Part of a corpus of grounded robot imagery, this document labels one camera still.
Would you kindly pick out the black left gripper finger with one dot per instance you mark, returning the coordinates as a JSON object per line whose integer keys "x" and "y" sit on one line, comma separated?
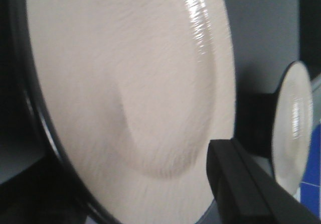
{"x": 245, "y": 193}

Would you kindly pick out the beige round plate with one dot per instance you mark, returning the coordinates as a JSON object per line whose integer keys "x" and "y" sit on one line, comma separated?
{"x": 128, "y": 94}
{"x": 292, "y": 127}

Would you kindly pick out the right blue cabinet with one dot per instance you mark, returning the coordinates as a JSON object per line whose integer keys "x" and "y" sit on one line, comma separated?
{"x": 308, "y": 193}

